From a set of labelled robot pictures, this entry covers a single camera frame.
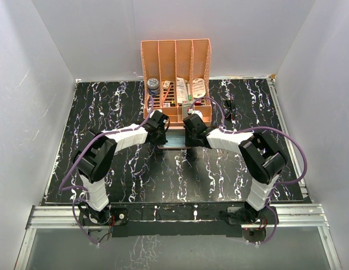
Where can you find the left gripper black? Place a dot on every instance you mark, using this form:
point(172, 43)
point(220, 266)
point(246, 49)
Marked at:
point(161, 141)

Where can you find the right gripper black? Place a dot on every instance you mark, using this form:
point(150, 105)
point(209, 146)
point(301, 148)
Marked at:
point(188, 142)

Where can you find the blue cleaning cloth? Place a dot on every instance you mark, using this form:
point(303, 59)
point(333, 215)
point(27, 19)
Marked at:
point(175, 141)

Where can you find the pink glasses case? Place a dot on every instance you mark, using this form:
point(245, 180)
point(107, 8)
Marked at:
point(174, 130)

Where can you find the black sunglasses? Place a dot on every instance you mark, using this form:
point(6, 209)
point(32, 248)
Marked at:
point(230, 109)

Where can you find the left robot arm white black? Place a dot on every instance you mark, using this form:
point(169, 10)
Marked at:
point(97, 160)

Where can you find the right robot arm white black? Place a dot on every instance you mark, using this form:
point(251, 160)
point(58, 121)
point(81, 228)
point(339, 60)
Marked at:
point(263, 157)

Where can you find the grey white small box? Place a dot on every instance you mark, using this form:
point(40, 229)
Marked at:
point(186, 109)

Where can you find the white tube package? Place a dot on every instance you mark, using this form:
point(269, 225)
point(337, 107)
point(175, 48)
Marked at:
point(181, 91)

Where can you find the oval beige tag package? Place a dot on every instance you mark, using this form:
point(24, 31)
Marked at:
point(198, 89)

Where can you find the red pencil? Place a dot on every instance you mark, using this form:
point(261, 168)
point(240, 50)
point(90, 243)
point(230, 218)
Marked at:
point(167, 92)

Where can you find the blue white round tin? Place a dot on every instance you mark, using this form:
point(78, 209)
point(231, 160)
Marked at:
point(153, 87)

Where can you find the small white card box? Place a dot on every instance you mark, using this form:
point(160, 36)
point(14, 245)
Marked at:
point(166, 84)

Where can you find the orange desk organizer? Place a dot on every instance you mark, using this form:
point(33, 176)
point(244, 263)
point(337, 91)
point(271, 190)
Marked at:
point(168, 59)

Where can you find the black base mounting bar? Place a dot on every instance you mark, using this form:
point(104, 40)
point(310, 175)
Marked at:
point(172, 219)

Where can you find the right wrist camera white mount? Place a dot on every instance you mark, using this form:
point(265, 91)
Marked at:
point(196, 113)

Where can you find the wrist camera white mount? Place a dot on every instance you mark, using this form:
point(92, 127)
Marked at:
point(196, 113)
point(153, 110)

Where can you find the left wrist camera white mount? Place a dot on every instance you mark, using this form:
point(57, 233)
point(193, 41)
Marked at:
point(153, 110)

